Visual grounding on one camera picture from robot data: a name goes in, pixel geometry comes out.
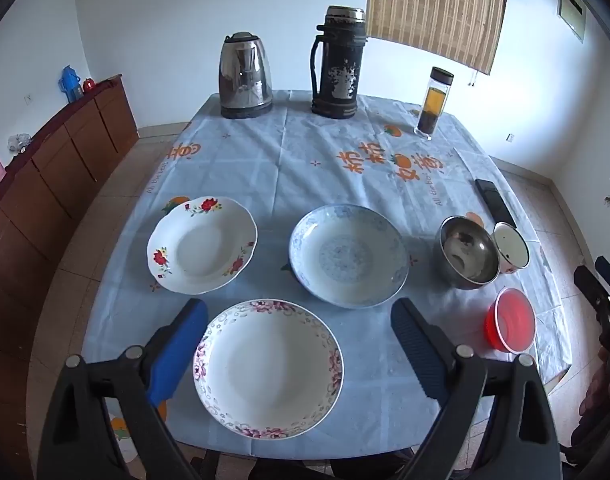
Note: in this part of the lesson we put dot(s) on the red flower white plate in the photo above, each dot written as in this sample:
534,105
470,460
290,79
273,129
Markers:
200,250

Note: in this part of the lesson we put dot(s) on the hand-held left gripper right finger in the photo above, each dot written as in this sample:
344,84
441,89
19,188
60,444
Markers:
420,350

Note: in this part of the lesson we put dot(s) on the blue thermos jug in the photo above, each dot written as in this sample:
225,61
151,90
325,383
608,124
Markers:
70,82

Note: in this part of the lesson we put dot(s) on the small red ornament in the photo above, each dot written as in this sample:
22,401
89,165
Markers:
89,85

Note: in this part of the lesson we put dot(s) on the grey white small object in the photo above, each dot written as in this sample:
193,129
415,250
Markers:
20,142

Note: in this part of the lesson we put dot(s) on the stainless steel electric kettle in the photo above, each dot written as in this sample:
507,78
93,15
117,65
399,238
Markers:
245,75

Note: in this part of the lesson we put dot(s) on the stainless steel bowl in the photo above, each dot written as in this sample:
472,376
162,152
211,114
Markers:
467,255

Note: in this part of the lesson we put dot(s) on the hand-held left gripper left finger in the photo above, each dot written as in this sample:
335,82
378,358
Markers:
177,350

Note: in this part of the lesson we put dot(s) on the person's right hand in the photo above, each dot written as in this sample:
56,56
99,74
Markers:
592,390

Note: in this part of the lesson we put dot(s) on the glass tea bottle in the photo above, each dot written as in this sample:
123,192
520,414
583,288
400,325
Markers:
431,105

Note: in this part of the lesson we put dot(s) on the wall electrical box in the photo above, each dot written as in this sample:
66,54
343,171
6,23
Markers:
570,10

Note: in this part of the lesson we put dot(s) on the black worn thermos flask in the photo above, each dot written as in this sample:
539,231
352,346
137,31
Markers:
337,60

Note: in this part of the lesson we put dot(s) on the black smartphone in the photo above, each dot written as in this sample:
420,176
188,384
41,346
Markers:
495,202

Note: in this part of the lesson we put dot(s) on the light blue printed tablecloth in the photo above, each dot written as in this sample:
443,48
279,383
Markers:
310,170

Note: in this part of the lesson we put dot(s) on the blue patterned plate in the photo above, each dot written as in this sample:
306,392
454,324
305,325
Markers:
350,255

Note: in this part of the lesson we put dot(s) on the brown wooden sideboard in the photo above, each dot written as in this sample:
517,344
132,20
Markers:
60,160

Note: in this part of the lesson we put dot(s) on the white enamel bowl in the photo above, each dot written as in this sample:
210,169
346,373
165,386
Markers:
510,250

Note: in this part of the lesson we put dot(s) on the pink flower rimmed plate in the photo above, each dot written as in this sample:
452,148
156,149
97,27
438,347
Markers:
267,365

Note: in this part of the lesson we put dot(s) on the bamboo window blind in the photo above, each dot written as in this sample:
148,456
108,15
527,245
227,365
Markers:
435,5

